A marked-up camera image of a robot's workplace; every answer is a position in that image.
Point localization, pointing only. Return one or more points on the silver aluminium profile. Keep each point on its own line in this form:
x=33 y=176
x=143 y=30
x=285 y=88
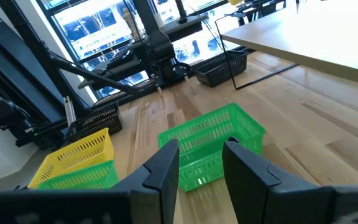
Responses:
x=69 y=110

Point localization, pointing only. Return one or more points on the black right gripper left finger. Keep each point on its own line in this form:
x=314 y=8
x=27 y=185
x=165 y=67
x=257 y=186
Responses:
x=154 y=186

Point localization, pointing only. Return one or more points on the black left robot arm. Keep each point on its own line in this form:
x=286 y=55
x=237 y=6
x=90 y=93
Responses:
x=158 y=43

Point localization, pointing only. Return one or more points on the green plastic basket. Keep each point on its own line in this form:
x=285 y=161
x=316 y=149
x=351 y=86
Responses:
x=204 y=130
x=82 y=177

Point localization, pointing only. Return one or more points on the black folded panel stand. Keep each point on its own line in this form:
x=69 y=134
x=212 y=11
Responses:
x=8 y=93

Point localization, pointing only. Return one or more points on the beige tall object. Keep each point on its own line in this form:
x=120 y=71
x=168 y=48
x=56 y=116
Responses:
x=132 y=25

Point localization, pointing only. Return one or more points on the black platform table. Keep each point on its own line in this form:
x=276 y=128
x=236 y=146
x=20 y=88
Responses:
x=185 y=26

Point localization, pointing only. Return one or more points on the yellow plastic basket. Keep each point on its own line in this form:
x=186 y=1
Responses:
x=73 y=152

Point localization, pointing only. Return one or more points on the black plastic basket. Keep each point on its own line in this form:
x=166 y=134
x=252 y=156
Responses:
x=98 y=119
x=219 y=70

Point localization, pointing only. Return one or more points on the black metal frame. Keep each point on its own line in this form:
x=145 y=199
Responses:
x=73 y=67

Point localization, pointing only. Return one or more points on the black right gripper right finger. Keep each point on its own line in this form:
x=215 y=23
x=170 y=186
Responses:
x=253 y=186

